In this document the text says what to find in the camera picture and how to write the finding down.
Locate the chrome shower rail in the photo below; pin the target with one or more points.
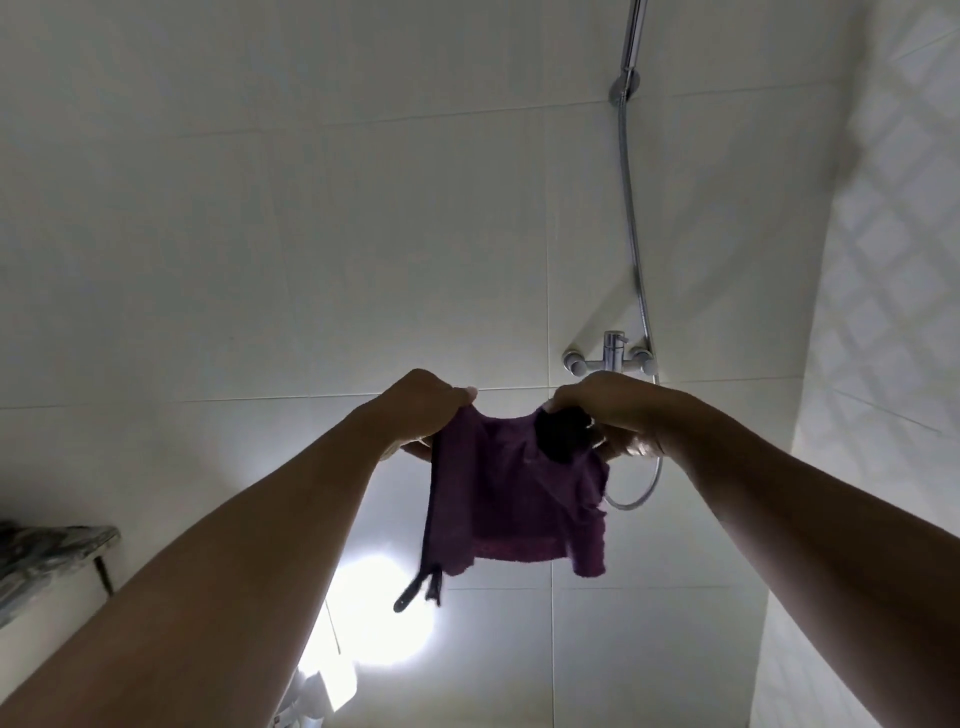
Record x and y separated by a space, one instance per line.
634 37

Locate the chrome shower faucet mixer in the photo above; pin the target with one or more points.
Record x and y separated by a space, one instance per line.
613 352

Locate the person's left forearm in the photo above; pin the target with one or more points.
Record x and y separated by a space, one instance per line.
202 607

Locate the purple and black cloth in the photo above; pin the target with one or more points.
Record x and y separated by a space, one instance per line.
502 495

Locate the person's left hand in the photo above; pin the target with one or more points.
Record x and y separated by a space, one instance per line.
420 409

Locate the person's right hand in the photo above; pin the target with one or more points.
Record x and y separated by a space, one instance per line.
626 412

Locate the dark metal shelf bracket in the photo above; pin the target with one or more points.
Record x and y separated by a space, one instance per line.
105 576

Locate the grey marble shelf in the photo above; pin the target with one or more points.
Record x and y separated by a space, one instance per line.
45 559

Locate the person's right forearm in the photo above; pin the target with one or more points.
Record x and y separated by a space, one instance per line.
825 562

